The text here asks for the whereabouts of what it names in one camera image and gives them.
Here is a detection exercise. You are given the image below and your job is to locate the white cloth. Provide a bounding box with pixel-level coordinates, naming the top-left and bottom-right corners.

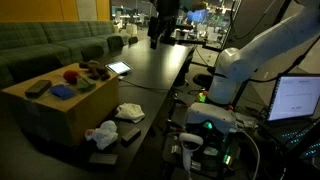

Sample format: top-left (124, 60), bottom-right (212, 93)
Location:
top-left (116, 103), bottom-right (145, 124)

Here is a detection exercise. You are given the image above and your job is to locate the brown plush toy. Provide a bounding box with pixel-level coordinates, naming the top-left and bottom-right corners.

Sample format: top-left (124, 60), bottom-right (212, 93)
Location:
top-left (79, 62), bottom-right (110, 81)

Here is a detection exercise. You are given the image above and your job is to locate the red plush ball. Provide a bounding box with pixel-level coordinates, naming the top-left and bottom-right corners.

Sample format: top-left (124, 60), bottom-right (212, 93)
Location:
top-left (63, 70), bottom-right (79, 84)

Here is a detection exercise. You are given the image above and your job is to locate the blue sponge cloth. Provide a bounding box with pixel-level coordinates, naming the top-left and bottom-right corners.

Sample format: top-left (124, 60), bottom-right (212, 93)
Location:
top-left (50, 85), bottom-right (75, 100)

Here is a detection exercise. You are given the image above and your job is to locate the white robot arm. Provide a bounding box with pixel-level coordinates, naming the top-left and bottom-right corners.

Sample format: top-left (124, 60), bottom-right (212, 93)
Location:
top-left (207, 0), bottom-right (320, 104)

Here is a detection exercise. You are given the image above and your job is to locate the cardboard box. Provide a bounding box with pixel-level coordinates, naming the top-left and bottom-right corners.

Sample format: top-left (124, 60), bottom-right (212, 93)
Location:
top-left (1, 63), bottom-right (119, 147)

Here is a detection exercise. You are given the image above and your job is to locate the dark eraser block on box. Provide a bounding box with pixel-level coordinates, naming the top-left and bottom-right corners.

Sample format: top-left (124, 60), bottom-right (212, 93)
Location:
top-left (25, 80), bottom-right (52, 98)

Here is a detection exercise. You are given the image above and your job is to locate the white VR headset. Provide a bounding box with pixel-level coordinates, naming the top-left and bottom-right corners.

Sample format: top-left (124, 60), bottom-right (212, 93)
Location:
top-left (186, 103), bottom-right (237, 134)

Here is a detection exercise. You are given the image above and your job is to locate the tablet with lit screen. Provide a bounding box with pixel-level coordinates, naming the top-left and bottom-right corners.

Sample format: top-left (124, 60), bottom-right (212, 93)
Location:
top-left (105, 61), bottom-right (132, 74)

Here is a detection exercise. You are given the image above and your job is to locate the white VR controller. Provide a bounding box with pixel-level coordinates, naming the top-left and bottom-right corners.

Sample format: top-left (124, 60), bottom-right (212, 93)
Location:
top-left (179, 133), bottom-right (203, 171)

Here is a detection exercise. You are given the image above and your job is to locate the white plastic bag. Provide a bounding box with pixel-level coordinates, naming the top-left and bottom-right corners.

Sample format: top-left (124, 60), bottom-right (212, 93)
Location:
top-left (85, 120), bottom-right (118, 150)

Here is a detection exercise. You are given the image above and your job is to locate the dark block at table edge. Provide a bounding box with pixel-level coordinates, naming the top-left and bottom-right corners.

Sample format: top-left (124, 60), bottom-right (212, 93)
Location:
top-left (89, 153), bottom-right (117, 165)

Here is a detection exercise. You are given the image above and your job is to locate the open laptop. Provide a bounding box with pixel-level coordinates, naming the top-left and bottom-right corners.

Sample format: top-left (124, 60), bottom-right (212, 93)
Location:
top-left (260, 73), bottom-right (320, 150)

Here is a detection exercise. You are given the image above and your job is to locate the green plaid sofa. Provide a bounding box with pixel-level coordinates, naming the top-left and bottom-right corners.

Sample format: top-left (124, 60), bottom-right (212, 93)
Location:
top-left (0, 21), bottom-right (129, 89)

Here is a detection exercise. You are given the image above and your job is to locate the black cable on table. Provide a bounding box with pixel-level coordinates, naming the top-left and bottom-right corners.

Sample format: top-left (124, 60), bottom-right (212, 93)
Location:
top-left (118, 78), bottom-right (170, 92)

